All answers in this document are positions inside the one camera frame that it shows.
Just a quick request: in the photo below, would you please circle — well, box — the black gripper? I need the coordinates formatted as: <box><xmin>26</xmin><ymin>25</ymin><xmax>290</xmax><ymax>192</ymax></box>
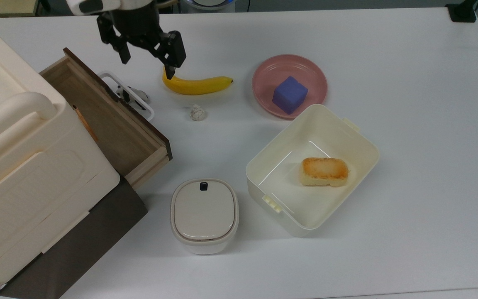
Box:
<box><xmin>96</xmin><ymin>0</ymin><xmax>188</xmax><ymax>80</ymax></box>

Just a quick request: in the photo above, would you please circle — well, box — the brown drawer with white handle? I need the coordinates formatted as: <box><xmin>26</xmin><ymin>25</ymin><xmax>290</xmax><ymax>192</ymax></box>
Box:
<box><xmin>39</xmin><ymin>47</ymin><xmax>173</xmax><ymax>190</ymax></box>

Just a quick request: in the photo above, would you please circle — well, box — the dark brown drawer cabinet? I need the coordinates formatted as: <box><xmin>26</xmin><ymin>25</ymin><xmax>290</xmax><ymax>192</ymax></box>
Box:
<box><xmin>0</xmin><ymin>176</ymin><xmax>149</xmax><ymax>299</ymax></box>

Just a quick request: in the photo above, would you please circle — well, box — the cream open plastic bin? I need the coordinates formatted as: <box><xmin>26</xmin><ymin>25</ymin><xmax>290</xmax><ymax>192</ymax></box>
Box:
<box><xmin>245</xmin><ymin>104</ymin><xmax>381</xmax><ymax>238</ymax></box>

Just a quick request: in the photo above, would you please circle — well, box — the black and white panda toy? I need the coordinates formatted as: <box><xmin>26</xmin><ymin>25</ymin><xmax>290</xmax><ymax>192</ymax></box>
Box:
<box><xmin>115</xmin><ymin>85</ymin><xmax>151</xmax><ymax>111</ymax></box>

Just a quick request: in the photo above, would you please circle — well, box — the yellow banana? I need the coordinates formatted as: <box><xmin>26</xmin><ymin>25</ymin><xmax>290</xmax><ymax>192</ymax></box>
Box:
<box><xmin>162</xmin><ymin>66</ymin><xmax>234</xmax><ymax>96</ymax></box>

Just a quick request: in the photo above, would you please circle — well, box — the white crumpled ball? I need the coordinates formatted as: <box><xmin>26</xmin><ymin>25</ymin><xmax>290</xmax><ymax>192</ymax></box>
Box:
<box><xmin>189</xmin><ymin>103</ymin><xmax>208</xmax><ymax>122</ymax></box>

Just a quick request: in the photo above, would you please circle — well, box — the pink plate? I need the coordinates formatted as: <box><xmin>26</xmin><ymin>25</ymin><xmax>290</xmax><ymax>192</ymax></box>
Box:
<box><xmin>251</xmin><ymin>54</ymin><xmax>328</xmax><ymax>120</ymax></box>

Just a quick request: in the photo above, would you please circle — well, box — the purple cube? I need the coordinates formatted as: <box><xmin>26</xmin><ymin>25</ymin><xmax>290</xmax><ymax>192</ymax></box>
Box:
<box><xmin>272</xmin><ymin>76</ymin><xmax>309</xmax><ymax>115</ymax></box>

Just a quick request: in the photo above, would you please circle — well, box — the small cream lidded trash can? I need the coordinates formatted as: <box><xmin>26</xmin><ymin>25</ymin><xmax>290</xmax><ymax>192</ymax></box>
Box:
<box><xmin>170</xmin><ymin>178</ymin><xmax>240</xmax><ymax>255</ymax></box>

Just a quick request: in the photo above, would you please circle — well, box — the toasted bread piece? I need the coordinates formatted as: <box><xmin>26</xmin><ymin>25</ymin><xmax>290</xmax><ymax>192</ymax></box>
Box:
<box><xmin>299</xmin><ymin>157</ymin><xmax>350</xmax><ymax>188</ymax></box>

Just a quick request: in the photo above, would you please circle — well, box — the black table clamp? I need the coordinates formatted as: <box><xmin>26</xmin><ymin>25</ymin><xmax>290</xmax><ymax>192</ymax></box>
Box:
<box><xmin>445</xmin><ymin>0</ymin><xmax>478</xmax><ymax>24</ymax></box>

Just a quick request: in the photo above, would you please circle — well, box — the cream storage box with handles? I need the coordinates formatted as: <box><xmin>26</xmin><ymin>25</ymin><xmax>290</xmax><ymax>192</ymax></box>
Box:
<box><xmin>0</xmin><ymin>12</ymin><xmax>122</xmax><ymax>285</ymax></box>

